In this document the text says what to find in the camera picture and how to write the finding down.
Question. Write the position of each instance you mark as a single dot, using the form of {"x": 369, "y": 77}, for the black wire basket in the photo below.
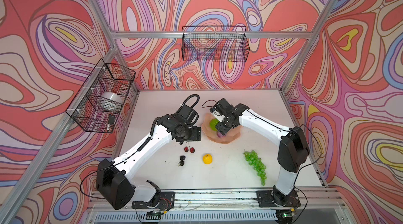
{"x": 85, "y": 110}
{"x": 215, "y": 43}

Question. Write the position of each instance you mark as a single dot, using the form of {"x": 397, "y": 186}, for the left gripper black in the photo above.
{"x": 196, "y": 135}

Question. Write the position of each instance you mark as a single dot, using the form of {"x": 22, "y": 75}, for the back black wire basket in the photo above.
{"x": 215, "y": 43}

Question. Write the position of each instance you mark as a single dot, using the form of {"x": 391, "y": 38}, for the white roll in basket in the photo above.
{"x": 110, "y": 102}

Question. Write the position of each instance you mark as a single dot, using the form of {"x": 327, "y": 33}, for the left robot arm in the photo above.
{"x": 114, "y": 178}

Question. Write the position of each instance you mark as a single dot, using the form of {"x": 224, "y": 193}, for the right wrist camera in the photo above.
{"x": 217, "y": 112}

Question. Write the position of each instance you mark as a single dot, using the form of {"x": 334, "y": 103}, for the red fake cherry pair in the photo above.
{"x": 188, "y": 148}

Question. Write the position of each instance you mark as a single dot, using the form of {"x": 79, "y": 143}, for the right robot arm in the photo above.
{"x": 293, "y": 149}

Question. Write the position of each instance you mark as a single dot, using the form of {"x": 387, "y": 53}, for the purple fake fruit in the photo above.
{"x": 220, "y": 135}

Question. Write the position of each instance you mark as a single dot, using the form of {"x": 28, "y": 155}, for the left black wire basket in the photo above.
{"x": 85, "y": 110}

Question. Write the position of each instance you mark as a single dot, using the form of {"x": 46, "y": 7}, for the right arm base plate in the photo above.
{"x": 270, "y": 199}

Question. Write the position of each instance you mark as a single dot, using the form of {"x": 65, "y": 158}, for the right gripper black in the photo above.
{"x": 222, "y": 129}

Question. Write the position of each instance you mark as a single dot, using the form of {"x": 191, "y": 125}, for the bumpy green fake fruit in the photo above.
{"x": 213, "y": 124}

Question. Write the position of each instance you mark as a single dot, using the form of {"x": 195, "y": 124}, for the green fake grape bunch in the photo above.
{"x": 256, "y": 163}

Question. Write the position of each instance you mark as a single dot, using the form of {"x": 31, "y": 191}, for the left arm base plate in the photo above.
{"x": 161, "y": 201}

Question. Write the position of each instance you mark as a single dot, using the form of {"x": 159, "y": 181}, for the yellow fake pear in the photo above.
{"x": 207, "y": 159}

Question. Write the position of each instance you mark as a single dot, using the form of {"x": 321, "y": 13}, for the pink scalloped fruit bowl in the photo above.
{"x": 216, "y": 132}

